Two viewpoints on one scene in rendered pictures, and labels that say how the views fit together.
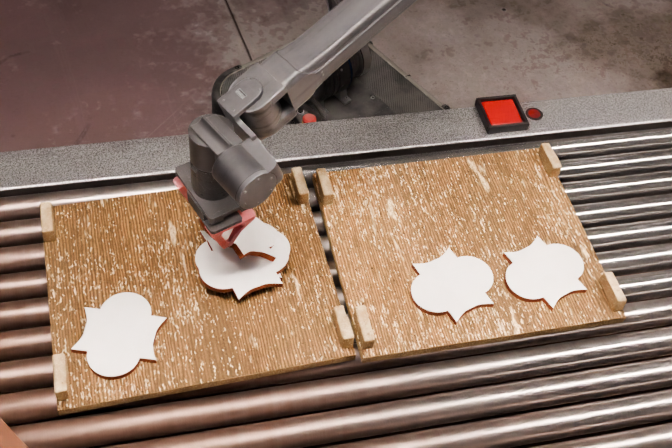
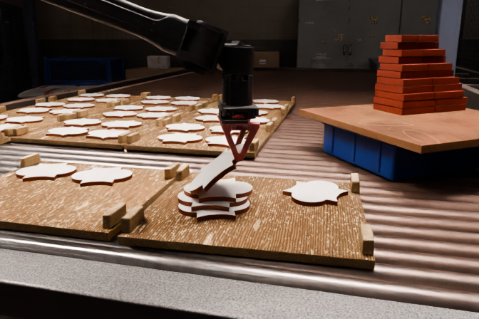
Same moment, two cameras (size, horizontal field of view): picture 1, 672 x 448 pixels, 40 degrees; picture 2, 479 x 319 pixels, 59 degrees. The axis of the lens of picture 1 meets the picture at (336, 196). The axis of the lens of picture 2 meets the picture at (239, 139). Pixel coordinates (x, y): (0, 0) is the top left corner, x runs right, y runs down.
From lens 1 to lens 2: 1.77 m
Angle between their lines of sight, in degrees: 111
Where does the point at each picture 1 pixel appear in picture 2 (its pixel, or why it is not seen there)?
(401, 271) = (120, 186)
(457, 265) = (88, 177)
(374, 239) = (116, 197)
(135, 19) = not seen: outside the picture
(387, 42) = not seen: outside the picture
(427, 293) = (121, 174)
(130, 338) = (308, 188)
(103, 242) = (316, 230)
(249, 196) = not seen: hidden behind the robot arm
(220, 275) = (239, 185)
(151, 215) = (269, 236)
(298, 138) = (75, 275)
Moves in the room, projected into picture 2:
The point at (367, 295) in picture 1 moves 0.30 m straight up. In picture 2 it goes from (152, 183) to (146, 47)
